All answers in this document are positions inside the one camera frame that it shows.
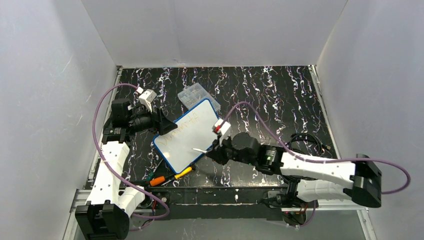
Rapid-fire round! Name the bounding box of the white marker pen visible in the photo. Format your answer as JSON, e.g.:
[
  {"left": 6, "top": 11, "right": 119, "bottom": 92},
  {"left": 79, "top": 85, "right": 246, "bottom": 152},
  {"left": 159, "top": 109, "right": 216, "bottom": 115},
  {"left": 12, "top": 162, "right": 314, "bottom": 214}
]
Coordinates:
[{"left": 192, "top": 148, "right": 208, "bottom": 154}]

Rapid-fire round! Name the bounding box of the blue-framed whiteboard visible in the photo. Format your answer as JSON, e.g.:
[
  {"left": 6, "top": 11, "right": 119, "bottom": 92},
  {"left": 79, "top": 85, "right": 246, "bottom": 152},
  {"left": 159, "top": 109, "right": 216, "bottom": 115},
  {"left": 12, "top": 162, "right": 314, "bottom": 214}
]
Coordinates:
[{"left": 152, "top": 99, "right": 219, "bottom": 174}]

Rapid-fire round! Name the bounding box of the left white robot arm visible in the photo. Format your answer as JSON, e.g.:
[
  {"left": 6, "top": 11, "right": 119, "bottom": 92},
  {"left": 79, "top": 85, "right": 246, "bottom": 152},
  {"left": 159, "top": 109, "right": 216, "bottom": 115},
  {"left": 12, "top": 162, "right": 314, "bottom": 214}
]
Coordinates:
[{"left": 75, "top": 98, "right": 178, "bottom": 240}]

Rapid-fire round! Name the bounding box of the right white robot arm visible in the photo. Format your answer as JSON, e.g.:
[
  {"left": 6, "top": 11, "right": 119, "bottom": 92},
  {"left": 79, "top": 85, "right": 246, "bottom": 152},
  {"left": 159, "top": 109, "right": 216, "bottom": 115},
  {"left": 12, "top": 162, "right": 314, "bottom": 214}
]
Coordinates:
[{"left": 205, "top": 132, "right": 382, "bottom": 208}]

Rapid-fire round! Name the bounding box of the clear plastic organizer box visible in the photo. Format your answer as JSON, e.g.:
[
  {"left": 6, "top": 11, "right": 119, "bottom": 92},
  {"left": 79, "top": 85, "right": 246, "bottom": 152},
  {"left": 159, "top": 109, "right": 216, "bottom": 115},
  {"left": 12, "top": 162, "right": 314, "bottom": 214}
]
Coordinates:
[{"left": 177, "top": 82, "right": 221, "bottom": 112}]

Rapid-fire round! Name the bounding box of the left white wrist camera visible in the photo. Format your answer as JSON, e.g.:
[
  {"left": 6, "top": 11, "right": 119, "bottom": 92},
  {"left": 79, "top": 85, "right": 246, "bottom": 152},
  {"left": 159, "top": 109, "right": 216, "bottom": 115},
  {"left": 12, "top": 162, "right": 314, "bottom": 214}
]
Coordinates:
[{"left": 135, "top": 87, "right": 157, "bottom": 113}]

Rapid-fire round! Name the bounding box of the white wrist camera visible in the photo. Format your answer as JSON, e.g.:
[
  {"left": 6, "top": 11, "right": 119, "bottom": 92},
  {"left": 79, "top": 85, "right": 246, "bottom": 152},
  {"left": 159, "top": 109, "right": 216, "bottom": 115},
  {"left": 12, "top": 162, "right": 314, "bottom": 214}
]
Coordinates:
[
  {"left": 212, "top": 118, "right": 231, "bottom": 146},
  {"left": 135, "top": 87, "right": 157, "bottom": 113}
]

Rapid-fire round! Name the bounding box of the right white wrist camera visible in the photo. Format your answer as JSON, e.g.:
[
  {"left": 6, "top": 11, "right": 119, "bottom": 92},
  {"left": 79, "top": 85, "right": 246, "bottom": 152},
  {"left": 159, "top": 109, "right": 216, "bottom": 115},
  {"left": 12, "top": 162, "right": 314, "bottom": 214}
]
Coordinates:
[{"left": 212, "top": 118, "right": 231, "bottom": 146}]

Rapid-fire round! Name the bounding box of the yellow-handled screwdriver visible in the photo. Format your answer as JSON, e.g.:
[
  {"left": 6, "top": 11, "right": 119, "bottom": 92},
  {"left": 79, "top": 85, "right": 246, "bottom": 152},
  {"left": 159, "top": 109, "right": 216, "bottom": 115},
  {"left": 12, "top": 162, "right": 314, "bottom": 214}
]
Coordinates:
[{"left": 162, "top": 166, "right": 196, "bottom": 186}]

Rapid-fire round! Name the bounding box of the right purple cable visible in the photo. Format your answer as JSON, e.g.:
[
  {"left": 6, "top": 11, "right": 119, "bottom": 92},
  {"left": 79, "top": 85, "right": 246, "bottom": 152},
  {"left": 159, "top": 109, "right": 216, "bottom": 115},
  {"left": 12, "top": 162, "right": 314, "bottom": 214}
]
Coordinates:
[{"left": 218, "top": 101, "right": 412, "bottom": 229}]

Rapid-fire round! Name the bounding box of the green-handled screwdriver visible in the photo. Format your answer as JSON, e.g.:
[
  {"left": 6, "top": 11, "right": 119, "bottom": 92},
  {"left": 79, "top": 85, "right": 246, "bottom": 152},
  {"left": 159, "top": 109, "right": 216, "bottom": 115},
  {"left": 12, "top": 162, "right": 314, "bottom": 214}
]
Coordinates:
[{"left": 145, "top": 159, "right": 163, "bottom": 182}]

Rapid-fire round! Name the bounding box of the orange-handled screwdriver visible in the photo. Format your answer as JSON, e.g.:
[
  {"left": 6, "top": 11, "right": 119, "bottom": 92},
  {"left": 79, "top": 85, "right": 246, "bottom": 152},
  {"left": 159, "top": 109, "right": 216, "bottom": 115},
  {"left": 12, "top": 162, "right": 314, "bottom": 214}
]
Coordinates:
[{"left": 149, "top": 174, "right": 179, "bottom": 187}]

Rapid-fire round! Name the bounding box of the black coiled cable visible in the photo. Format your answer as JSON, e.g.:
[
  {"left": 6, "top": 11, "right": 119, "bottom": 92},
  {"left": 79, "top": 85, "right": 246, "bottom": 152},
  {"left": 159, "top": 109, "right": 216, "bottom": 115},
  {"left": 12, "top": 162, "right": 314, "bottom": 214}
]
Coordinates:
[{"left": 275, "top": 132, "right": 332, "bottom": 186}]

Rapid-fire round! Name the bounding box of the aluminium frame rail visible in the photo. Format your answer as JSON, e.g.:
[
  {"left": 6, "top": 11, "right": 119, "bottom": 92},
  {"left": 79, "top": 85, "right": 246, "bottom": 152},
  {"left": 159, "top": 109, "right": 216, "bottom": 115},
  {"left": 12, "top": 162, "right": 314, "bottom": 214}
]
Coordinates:
[{"left": 62, "top": 187, "right": 368, "bottom": 240}]

